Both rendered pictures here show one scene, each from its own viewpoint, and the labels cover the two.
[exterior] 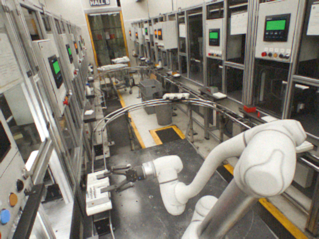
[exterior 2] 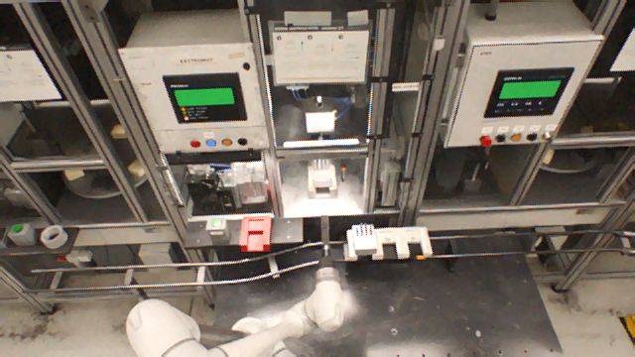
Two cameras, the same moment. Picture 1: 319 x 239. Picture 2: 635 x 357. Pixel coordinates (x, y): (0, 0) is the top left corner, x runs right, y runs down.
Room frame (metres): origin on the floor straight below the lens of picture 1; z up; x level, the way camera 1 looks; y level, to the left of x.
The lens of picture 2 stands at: (1.08, -0.67, 2.56)
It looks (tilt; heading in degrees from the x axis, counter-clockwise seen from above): 49 degrees down; 104
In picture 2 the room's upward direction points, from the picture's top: 2 degrees counter-clockwise
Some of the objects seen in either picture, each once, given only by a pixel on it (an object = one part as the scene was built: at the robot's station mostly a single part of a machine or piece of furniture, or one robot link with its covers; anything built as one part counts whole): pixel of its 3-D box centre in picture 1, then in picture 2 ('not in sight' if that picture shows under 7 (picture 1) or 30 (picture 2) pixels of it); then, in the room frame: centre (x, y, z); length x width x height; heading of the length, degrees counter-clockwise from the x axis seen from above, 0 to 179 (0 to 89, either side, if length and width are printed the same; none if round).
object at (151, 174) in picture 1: (148, 171); (327, 279); (0.92, 0.09, 1.12); 0.09 x 0.06 x 0.09; 14
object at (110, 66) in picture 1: (114, 79); not in sight; (6.43, 1.17, 0.48); 0.88 x 0.56 x 0.96; 122
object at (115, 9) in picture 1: (109, 45); not in sight; (9.09, 1.60, 1.31); 1.36 x 0.10 x 2.62; 104
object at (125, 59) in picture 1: (122, 70); not in sight; (7.77, 1.08, 0.48); 0.84 x 0.58 x 0.97; 22
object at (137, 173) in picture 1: (134, 174); (326, 261); (0.90, 0.16, 1.12); 0.09 x 0.07 x 0.08; 104
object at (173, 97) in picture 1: (176, 97); not in sight; (2.95, -0.29, 0.84); 0.37 x 0.14 x 0.10; 72
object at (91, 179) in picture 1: (99, 192); (388, 246); (1.13, 0.45, 0.84); 0.36 x 0.14 x 0.10; 14
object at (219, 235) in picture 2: not in sight; (218, 229); (0.38, 0.31, 0.97); 0.08 x 0.08 x 0.12; 14
